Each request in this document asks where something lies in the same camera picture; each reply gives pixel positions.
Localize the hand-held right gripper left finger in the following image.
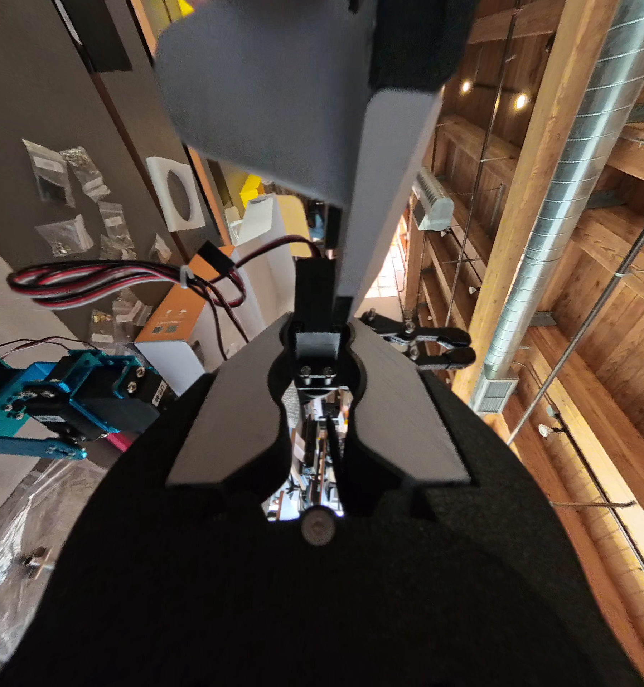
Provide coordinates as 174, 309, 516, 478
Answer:
166, 312, 301, 497

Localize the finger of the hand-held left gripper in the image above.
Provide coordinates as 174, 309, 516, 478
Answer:
331, 88, 445, 314
154, 0, 385, 207

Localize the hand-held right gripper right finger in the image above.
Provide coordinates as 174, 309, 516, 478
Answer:
344, 320, 472, 497

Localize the black toy robot claw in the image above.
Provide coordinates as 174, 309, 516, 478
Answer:
358, 308, 479, 374

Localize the blue toy robot arm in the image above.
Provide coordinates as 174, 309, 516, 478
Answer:
0, 256, 357, 523

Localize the red white black servo cable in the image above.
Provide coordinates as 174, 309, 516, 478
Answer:
8, 235, 325, 360

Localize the black desk panel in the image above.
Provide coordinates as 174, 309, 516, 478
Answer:
56, 0, 136, 73

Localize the dark grey desk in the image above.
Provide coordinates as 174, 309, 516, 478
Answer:
0, 0, 242, 505

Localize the hanging linear lamp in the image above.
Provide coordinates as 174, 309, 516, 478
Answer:
411, 167, 458, 234

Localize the white parts box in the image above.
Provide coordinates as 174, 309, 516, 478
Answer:
137, 194, 301, 398

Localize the yellow chair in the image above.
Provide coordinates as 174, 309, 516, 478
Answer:
239, 172, 316, 258

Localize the orange cardboard sleeve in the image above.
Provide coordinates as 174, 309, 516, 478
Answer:
134, 274, 239, 350

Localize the white foam packing piece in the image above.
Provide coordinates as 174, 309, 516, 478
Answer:
144, 157, 208, 233

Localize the pile of small parts bags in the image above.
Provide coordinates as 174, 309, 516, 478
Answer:
21, 138, 178, 346

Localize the silver ventilation duct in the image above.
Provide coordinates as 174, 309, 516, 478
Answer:
470, 0, 644, 415

